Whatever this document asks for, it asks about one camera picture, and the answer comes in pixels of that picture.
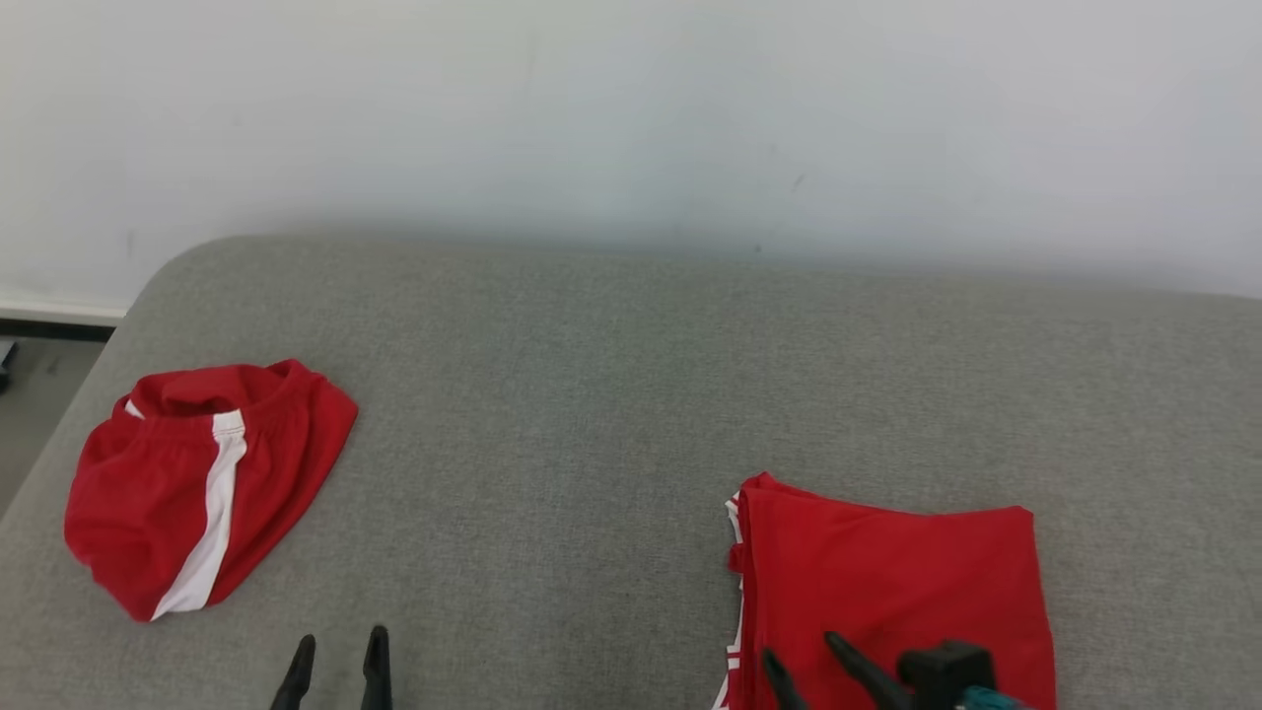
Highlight white wall baseboard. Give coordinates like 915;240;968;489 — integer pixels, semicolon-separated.
0;294;129;341

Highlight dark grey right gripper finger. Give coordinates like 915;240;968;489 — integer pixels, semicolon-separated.
761;648;809;710
824;631;913;710

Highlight red shorts with white stripe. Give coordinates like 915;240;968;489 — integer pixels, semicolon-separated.
64;359;360;623

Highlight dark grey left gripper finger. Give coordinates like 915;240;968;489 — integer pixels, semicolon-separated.
269;634;317;710
360;625;393;710

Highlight red white basketball jersey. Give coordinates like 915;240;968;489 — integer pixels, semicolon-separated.
712;472;1058;710

